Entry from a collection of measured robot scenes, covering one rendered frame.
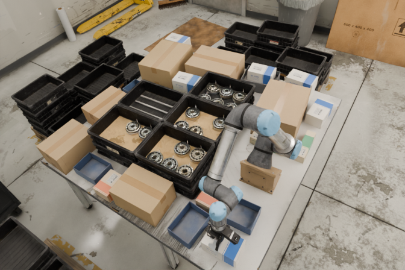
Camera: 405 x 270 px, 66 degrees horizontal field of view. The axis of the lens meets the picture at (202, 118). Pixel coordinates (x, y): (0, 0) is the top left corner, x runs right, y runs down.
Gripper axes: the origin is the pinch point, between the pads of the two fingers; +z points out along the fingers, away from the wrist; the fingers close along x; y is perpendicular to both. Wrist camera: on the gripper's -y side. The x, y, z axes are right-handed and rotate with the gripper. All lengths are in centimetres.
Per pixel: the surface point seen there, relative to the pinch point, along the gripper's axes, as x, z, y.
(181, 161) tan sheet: -29, -7, 45
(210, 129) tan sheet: -61, -7, 42
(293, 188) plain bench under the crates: -52, 6, -20
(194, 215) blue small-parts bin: -8.2, 5.8, 23.5
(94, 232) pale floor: 16, 76, 111
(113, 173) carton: -5, -1, 81
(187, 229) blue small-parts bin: 1.1, 5.8, 22.5
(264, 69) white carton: -136, -8, 35
